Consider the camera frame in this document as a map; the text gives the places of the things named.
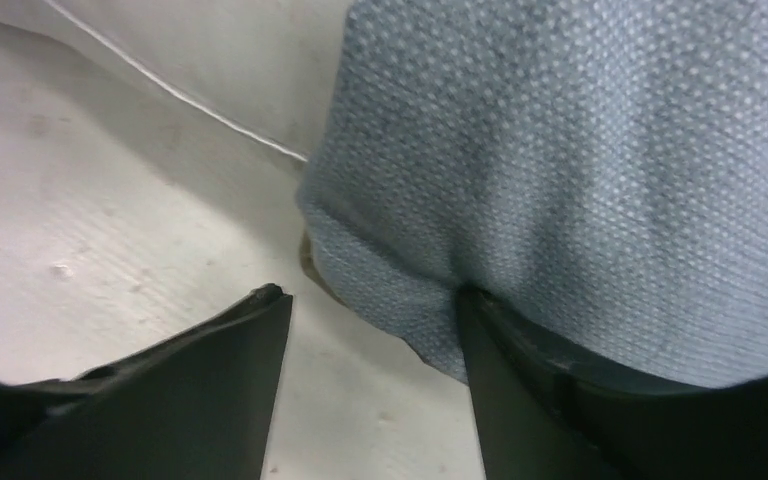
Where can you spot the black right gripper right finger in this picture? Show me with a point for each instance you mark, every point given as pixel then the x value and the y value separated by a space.
pixel 547 408

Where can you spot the light blue pillowcase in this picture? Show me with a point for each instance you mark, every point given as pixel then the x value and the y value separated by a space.
pixel 601 166

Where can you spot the white pillow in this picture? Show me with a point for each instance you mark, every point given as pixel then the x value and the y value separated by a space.
pixel 265 69

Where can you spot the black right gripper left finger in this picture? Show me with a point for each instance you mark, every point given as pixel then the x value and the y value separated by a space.
pixel 196 406

